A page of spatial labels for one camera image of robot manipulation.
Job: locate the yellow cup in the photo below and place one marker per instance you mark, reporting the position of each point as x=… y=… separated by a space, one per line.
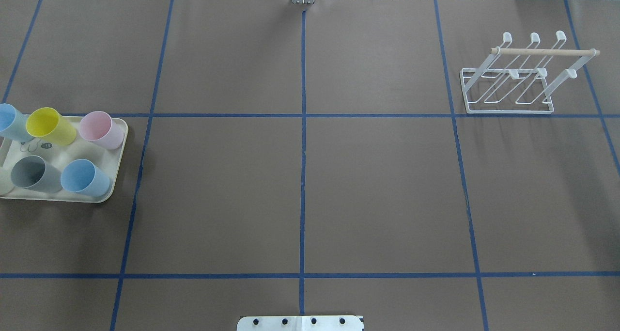
x=47 y=124

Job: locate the light blue cup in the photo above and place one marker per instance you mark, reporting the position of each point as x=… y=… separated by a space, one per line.
x=13 y=124

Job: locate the pink cup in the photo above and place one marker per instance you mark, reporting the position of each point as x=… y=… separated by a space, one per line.
x=99 y=128

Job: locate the grey cup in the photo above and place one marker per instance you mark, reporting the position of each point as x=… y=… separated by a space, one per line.
x=35 y=173

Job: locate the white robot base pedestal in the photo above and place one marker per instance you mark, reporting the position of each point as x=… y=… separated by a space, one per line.
x=301 y=323

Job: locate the white wire cup rack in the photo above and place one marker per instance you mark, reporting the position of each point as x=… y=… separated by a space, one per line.
x=521 y=80

